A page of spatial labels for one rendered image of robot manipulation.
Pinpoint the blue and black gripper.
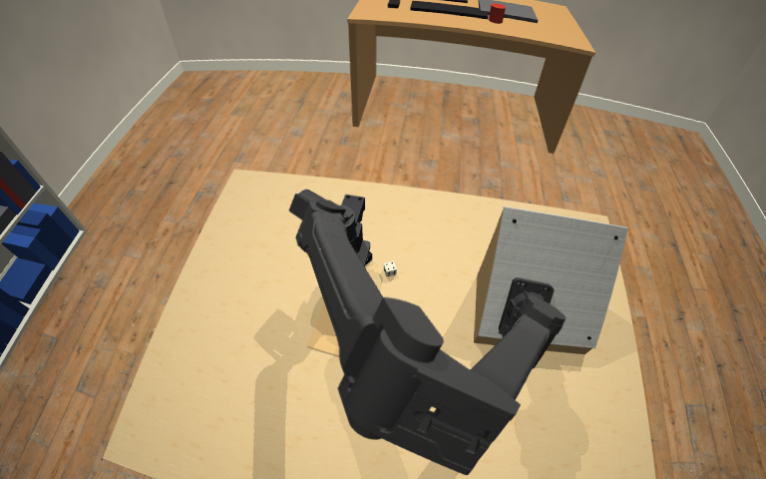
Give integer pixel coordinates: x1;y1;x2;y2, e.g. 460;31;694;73
350;235;371;266

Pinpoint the white die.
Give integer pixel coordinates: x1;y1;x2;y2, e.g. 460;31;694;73
384;261;397;276

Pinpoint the tan flat mat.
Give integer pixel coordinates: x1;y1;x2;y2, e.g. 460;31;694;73
307;302;339;356

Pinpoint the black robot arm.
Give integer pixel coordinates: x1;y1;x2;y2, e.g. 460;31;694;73
289;189;566;475

